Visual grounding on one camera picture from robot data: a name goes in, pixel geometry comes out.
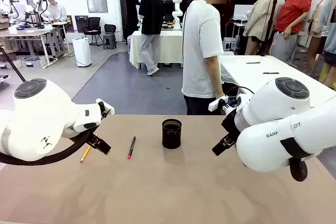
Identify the person's right hand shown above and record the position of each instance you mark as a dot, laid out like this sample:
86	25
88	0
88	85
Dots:
221	95

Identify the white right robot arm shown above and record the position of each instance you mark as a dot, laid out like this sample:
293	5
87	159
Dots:
275	103

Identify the person's right forearm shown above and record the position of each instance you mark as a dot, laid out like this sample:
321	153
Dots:
216	82

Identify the black pen with red end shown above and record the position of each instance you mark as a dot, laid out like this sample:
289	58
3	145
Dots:
131	148

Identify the person in white T-shirt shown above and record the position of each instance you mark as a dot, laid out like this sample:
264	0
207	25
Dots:
199	51

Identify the black tripod stand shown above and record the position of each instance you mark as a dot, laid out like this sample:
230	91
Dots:
271	24

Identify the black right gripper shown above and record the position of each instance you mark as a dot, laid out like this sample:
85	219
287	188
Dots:
229	123

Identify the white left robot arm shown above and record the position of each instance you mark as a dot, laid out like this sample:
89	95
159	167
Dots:
39	119

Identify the yellow-green object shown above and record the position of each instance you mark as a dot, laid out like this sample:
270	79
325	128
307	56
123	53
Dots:
323	73

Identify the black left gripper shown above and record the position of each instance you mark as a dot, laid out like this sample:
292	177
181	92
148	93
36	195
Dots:
103	110

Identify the black tripod leg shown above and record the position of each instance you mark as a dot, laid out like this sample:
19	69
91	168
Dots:
13	66

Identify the wooden workbench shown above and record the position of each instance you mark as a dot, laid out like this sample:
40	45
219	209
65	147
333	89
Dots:
26	33

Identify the black office chair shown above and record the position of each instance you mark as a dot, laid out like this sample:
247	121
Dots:
94	23

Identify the clear plastic sheet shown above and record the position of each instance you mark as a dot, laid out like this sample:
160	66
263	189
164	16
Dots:
228	74

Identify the white air purifier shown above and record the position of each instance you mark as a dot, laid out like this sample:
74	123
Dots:
82	52

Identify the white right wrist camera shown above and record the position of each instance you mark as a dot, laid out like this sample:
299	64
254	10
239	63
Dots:
218	103

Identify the black and red pen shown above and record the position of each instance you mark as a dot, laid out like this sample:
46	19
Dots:
270	73

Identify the seated man in white sweatshirt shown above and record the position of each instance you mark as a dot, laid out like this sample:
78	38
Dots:
57	10

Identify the black mesh pen holder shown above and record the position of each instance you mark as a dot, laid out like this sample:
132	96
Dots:
172	137

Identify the black bag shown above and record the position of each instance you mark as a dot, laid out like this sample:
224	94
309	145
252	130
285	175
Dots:
110	28

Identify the dark wall sign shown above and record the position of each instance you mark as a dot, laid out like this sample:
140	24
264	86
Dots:
81	23

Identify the tall white background robot arm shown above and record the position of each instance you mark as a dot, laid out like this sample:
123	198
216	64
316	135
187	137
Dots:
177	11

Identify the mannequin in dark red top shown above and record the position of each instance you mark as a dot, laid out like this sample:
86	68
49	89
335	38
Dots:
229	9

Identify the man in black T-shirt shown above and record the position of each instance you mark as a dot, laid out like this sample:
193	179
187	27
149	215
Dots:
151	11

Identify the yellow pencil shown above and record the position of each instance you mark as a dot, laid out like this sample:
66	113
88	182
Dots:
85	154

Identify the black and white workbench robot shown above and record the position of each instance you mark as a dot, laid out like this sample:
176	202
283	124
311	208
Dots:
39	1

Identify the grey plastic bin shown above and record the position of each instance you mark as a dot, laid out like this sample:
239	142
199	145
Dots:
32	62

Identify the mannequin in beige coat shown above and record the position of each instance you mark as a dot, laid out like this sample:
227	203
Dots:
260	16

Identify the table with white cloth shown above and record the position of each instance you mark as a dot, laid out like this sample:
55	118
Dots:
170	45

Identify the white monitor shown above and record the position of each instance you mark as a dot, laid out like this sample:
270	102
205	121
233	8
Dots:
240	11

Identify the grey stool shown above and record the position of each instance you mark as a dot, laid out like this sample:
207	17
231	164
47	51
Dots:
109	41

